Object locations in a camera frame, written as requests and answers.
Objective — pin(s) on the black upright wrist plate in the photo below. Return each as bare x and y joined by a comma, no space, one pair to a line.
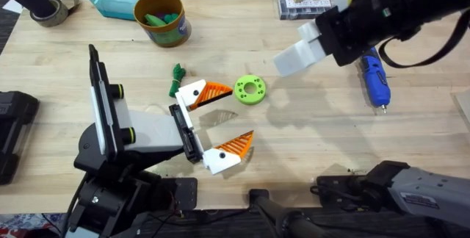
104,113

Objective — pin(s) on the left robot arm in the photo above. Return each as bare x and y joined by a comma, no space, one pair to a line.
110,197

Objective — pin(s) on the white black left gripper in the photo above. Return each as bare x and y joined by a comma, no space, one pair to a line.
154,131

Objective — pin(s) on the blue electric screwdriver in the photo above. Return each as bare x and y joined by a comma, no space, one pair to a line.
375,80

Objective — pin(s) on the green disc with holes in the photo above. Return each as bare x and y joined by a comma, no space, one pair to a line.
242,94

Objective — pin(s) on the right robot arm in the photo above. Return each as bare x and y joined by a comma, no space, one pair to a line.
422,190

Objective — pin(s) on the green toy vegetable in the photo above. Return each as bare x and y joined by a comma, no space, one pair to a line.
177,76

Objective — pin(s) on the grey tape roll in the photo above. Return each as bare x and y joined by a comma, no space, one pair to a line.
51,19

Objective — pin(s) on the black case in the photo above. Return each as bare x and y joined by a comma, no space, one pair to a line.
14,135

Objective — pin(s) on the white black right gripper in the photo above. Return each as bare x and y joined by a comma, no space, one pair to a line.
341,36

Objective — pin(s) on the brown tub with toys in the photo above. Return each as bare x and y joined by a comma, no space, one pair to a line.
172,32

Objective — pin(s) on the clear box with wooden blocks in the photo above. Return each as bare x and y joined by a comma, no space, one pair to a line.
304,4

